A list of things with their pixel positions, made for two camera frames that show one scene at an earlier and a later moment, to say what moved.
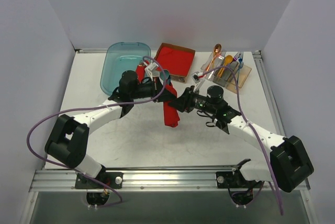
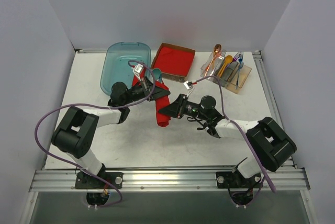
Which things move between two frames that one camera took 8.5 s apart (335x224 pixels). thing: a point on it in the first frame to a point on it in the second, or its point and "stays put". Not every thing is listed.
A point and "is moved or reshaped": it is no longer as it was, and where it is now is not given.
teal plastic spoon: x=167 y=75 is moved or reshaped
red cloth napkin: x=171 y=116 is moved or reshaped
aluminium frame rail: x=59 y=179 stays put
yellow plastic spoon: x=228 y=59 stays put
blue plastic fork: x=240 y=61 stays put
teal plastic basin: x=120 y=57 stays put
